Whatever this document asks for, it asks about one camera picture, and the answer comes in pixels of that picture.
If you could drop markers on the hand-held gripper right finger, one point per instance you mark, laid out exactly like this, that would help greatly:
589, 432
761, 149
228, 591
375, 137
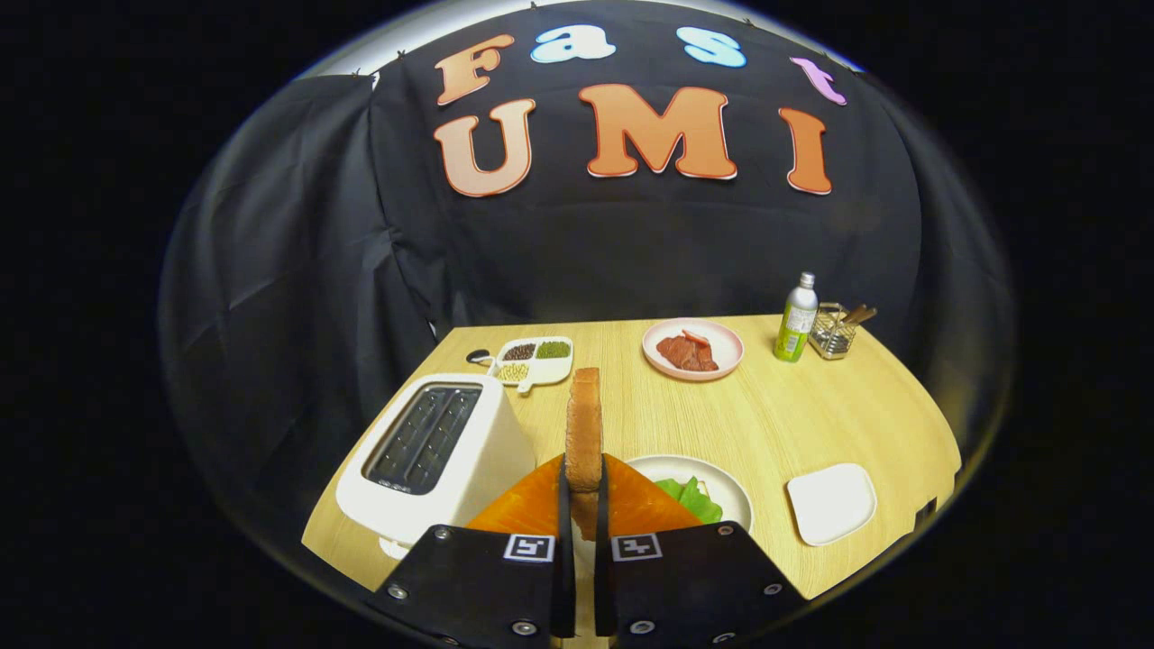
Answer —
601, 586

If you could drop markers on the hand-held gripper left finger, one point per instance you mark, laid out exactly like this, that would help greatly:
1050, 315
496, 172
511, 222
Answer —
566, 586

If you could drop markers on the green lettuce leaf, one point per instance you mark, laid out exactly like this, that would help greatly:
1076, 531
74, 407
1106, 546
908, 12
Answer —
694, 501

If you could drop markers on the brown crust bread slice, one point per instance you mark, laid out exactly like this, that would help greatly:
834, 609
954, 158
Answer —
583, 433

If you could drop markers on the white toaster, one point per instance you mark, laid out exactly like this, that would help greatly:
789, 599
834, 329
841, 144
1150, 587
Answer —
487, 451

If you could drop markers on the round white plate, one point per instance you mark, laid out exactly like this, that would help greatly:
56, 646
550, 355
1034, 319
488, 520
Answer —
726, 482

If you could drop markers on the white divided dish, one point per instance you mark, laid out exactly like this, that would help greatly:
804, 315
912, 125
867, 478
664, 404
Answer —
545, 370

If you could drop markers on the pile of yellow beans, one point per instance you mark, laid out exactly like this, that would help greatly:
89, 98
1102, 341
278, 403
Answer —
512, 371

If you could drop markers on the pile of green beans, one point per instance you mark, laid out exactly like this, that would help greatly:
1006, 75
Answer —
554, 349

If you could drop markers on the pile of dark beans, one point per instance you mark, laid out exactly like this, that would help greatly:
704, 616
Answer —
519, 351

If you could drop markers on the white square plate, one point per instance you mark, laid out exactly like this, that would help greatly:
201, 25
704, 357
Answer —
829, 505

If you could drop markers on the red meat slice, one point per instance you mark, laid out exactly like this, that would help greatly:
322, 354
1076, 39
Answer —
685, 355

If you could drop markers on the small red food strip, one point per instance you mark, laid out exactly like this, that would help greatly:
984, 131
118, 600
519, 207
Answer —
696, 339

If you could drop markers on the pink plate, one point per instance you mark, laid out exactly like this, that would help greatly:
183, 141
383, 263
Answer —
730, 351

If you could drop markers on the metal bottle with green label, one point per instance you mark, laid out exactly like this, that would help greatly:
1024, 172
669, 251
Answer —
795, 329

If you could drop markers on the black backdrop cloth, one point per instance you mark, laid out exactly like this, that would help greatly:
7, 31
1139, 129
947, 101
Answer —
631, 252

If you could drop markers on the brown wooden stick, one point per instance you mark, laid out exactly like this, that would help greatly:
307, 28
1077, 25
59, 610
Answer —
856, 312
865, 315

